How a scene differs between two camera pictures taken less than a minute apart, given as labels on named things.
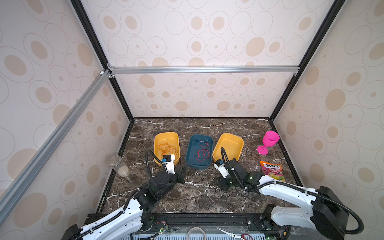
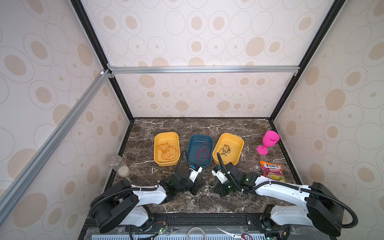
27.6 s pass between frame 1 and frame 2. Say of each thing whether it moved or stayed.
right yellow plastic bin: stayed
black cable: moved
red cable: stayed
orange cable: stayed
